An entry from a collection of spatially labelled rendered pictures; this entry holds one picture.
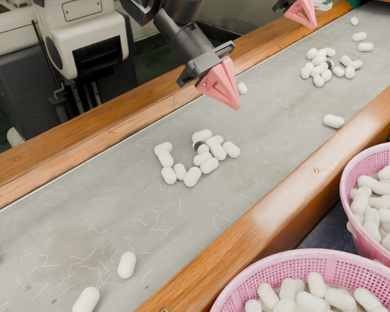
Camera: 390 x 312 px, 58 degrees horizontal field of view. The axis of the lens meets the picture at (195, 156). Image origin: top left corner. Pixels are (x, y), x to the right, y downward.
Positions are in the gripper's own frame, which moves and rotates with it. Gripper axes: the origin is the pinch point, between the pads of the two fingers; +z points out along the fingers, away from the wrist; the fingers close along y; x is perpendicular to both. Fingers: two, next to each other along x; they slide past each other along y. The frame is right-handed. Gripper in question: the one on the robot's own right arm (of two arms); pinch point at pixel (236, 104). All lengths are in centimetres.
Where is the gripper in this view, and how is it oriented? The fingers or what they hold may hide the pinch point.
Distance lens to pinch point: 59.7
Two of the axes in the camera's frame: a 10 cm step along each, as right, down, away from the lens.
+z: 6.0, 8.0, -0.5
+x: -3.7, 3.4, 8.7
